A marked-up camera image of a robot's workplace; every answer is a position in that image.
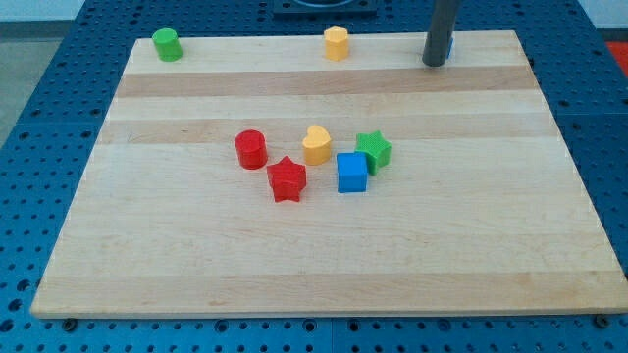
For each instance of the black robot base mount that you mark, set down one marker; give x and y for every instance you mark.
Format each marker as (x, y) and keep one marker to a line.
(292, 8)

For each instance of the blue triangle block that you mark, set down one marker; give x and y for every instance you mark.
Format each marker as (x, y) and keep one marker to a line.
(449, 48)

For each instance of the green star block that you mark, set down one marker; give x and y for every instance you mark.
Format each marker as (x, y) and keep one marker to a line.
(376, 148)

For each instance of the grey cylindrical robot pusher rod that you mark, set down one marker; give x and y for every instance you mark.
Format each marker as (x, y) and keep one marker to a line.
(440, 32)

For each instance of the green cylinder block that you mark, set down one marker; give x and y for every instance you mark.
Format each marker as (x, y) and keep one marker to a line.
(167, 45)

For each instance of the yellow heart block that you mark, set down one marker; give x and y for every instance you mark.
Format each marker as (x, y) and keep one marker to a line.
(317, 146)

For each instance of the red star block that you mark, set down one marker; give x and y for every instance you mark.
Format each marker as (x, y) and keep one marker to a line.
(287, 179)

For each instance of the light wooden board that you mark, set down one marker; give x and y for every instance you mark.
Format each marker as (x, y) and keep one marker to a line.
(480, 211)

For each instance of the blue cube block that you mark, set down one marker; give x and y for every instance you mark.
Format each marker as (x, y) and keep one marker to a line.
(352, 172)

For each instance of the red cylinder block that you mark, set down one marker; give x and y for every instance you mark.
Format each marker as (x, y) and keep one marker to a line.
(250, 146)

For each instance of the yellow hexagon block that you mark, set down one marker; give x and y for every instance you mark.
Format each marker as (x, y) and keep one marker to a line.
(336, 43)

